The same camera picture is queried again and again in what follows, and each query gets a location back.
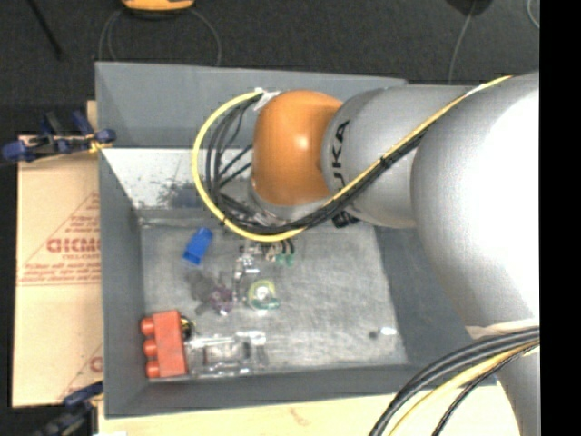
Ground yellow-green tape roll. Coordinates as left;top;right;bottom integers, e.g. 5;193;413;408
247;278;281;312

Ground purple toy figure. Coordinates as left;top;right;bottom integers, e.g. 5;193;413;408
194;283;235;317

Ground blue plastic cap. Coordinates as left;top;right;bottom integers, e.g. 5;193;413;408
182;226;214;266

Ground grey metal bin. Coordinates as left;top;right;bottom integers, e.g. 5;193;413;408
94;61;500;418

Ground clear plastic box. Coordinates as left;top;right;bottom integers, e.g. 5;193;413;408
184;330;271;377

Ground red studded building block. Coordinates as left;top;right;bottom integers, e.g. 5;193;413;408
139;309;189;380

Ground brown cardboard board red print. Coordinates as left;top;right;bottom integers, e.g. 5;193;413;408
11;133;105;409

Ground black cylinder on white bracket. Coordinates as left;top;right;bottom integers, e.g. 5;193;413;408
332;210;360;229

